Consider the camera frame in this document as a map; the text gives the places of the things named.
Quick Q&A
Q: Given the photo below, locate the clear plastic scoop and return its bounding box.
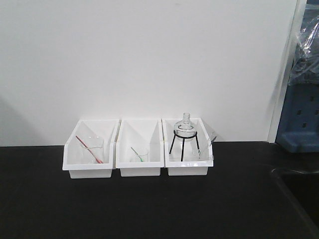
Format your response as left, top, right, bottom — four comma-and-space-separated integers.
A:
198, 132, 218, 156

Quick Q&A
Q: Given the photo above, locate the blue perforated equipment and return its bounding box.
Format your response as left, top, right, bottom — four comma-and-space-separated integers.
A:
276, 15, 319, 153

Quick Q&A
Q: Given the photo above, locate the round glass flask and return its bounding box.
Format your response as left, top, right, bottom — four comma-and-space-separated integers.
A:
174, 113, 197, 142

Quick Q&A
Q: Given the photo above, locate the white plastic bin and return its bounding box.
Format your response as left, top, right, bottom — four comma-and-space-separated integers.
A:
116, 119, 164, 177
162, 118, 214, 176
62, 119, 120, 179

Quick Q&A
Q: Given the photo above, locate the black sink basin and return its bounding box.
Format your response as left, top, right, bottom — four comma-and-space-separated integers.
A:
271, 168, 319, 239

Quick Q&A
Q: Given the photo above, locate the black tripod stand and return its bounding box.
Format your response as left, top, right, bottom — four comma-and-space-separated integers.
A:
169, 129, 200, 162

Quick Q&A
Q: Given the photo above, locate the middle white plastic bin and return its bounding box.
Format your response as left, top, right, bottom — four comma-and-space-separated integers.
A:
116, 119, 164, 177

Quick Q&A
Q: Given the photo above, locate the tiny glass beaker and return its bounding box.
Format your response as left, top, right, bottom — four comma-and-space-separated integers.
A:
192, 149, 202, 161

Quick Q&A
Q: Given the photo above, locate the left white plastic bin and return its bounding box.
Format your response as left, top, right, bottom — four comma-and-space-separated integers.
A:
62, 119, 120, 179

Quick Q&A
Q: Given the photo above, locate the large glass beaker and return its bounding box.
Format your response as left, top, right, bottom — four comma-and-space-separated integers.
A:
81, 136, 105, 164

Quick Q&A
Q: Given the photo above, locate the clear plastic bag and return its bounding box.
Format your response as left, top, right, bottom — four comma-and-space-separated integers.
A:
289, 16, 319, 85

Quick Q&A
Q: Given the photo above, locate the small glass beaker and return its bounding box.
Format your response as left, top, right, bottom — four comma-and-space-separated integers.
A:
136, 148, 149, 162

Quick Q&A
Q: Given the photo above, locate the right white plastic bin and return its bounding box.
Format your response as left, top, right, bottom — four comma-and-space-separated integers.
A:
162, 118, 214, 176

